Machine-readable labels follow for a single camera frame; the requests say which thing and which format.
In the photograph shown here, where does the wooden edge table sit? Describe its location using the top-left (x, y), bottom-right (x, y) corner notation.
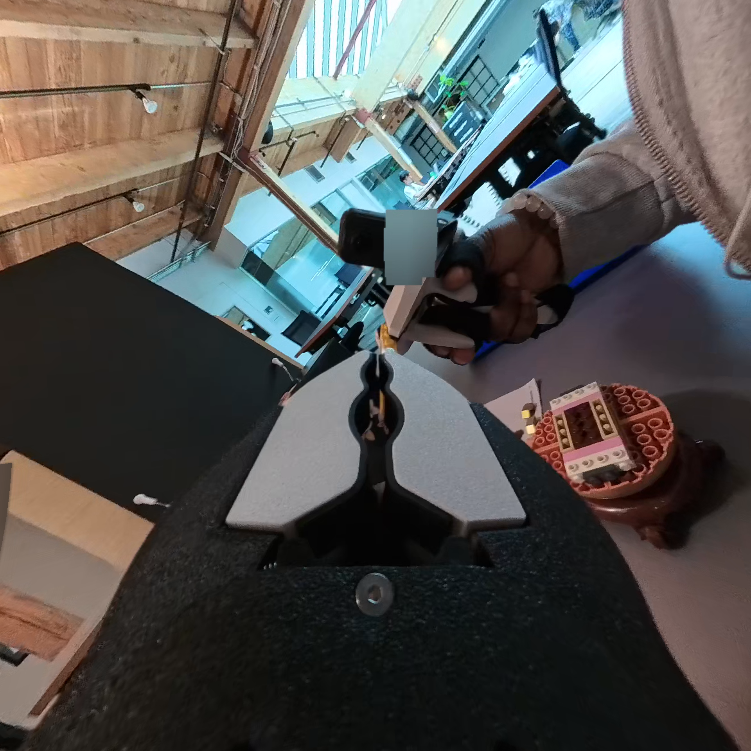
top-left (429, 59), bottom-right (566, 214)

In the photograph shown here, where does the blue plastic bin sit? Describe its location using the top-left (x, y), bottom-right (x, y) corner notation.
top-left (526, 159), bottom-right (644, 294)

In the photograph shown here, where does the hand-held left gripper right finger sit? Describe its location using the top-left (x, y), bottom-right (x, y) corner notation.
top-left (382, 350), bottom-right (526, 537)

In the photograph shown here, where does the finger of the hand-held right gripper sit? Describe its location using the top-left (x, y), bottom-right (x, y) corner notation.
top-left (396, 315), bottom-right (477, 356)
top-left (383, 280), bottom-right (438, 342)

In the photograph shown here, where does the dark partition panel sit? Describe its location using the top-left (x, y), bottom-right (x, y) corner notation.
top-left (0, 243), bottom-right (313, 531)

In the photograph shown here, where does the brick set instruction booklet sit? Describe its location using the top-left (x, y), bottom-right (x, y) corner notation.
top-left (484, 378), bottom-right (544, 436)

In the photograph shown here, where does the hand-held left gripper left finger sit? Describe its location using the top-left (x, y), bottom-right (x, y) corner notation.
top-left (226, 352), bottom-right (372, 535)

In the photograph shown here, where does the yellow long brick plate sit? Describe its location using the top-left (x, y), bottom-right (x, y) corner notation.
top-left (371, 329), bottom-right (392, 437)

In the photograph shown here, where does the brick flowerpot model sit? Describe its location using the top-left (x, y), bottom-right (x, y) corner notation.
top-left (523, 382), bottom-right (724, 549)

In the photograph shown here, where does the person's right forearm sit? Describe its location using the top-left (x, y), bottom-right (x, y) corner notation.
top-left (505, 118), bottom-right (705, 285)

